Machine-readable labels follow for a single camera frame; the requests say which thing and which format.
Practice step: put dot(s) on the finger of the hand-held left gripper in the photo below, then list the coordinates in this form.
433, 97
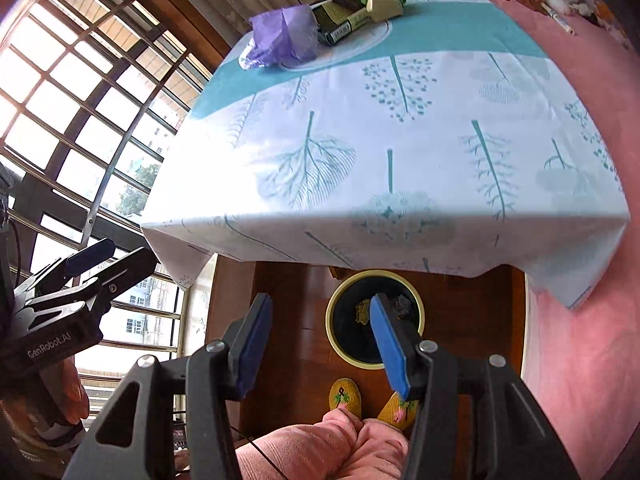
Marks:
87, 256
125, 270

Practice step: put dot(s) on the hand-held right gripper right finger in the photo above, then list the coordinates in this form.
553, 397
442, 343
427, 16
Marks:
392, 345

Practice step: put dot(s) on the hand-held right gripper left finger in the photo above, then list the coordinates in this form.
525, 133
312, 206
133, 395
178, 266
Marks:
255, 345

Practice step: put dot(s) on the yellow green wrapper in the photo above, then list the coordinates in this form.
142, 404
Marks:
361, 312

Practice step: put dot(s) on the round yellow rimmed bin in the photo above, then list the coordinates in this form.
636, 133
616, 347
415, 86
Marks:
345, 335

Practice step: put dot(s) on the purple plastic bag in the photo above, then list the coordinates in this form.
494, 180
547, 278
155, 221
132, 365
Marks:
285, 35

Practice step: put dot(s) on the dark green box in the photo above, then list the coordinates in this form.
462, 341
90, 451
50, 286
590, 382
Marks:
332, 22

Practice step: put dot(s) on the cream small box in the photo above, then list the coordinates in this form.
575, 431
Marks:
385, 9

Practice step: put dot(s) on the person's left forearm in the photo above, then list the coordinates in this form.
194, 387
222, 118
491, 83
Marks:
45, 435

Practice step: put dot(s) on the person's left hand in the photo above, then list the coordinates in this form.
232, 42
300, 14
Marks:
70, 390

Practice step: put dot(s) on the yellow embroidered slipper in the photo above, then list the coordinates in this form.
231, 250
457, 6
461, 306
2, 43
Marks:
397, 410
345, 397

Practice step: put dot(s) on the brown window grille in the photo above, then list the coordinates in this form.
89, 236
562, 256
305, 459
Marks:
55, 195

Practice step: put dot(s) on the person's pink pants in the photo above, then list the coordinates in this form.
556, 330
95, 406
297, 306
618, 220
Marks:
325, 445

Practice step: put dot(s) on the pink blanket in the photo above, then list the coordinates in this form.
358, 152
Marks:
590, 360

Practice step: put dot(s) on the white marker pen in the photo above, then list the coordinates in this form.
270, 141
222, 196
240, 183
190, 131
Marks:
559, 21

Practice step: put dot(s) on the brown feather toy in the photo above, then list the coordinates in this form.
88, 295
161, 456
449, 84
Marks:
531, 2

